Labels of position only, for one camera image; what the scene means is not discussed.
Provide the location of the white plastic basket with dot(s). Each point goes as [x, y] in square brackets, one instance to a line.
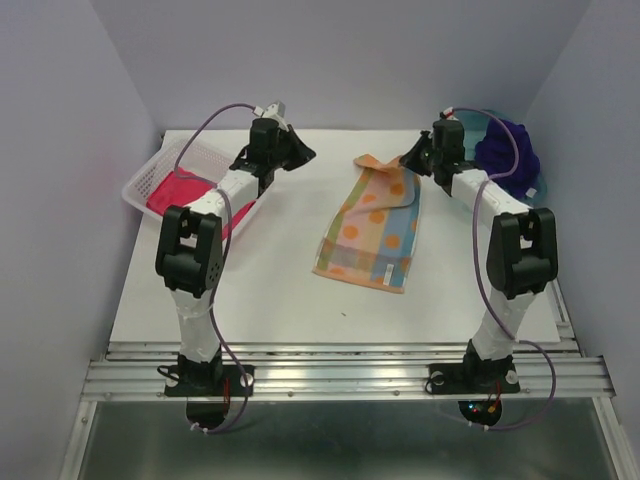
[200, 157]

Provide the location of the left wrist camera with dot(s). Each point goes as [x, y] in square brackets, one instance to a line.
[274, 111]

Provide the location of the orange patterned towel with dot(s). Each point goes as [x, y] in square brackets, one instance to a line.
[371, 240]

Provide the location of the aluminium mounting rail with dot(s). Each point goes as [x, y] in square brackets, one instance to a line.
[339, 371]

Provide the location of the teal plastic tray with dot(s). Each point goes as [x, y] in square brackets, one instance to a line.
[475, 124]

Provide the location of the pink microfiber towel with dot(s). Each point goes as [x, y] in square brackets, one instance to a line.
[231, 199]

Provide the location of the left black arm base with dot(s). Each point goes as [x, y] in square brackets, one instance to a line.
[216, 393]

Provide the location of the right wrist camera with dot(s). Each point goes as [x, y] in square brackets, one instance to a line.
[448, 114]

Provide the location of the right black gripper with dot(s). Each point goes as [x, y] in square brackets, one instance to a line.
[409, 158]

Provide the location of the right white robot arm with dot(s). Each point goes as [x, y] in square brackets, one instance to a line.
[521, 260]

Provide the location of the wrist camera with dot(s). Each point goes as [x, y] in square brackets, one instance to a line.
[448, 114]
[274, 111]

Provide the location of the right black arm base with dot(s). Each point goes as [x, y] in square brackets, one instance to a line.
[482, 383]

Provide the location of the purple towel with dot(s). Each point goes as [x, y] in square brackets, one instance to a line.
[495, 154]

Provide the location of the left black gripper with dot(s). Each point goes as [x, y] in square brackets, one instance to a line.
[302, 153]

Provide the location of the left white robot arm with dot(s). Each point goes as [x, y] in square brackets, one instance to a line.
[193, 247]

